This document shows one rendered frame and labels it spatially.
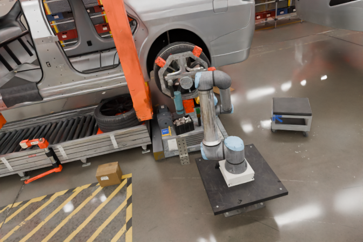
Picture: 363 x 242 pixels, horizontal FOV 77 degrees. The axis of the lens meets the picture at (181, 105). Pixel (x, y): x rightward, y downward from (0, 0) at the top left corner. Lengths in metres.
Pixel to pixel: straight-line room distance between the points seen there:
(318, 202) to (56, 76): 2.99
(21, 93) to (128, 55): 1.54
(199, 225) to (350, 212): 1.23
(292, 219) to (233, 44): 1.94
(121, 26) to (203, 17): 1.01
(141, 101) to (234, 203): 1.32
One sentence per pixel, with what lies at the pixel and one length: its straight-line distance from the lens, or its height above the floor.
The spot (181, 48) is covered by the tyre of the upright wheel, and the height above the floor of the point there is 1.16.
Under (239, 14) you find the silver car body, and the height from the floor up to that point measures 1.33.
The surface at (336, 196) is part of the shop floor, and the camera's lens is 2.52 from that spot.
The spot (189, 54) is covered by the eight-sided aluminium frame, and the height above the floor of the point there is 1.11.
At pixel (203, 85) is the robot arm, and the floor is 1.15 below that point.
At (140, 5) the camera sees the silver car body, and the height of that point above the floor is 1.62.
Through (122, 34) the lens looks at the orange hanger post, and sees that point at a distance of 2.21.
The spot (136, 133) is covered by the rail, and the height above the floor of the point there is 0.32.
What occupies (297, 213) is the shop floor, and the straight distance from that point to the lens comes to 2.32.
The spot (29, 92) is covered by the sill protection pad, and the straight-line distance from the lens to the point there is 3.26.
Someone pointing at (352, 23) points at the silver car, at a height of 0.87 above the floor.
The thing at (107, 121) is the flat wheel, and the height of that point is 0.49.
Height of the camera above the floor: 1.88
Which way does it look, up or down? 31 degrees down
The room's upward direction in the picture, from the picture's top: 10 degrees counter-clockwise
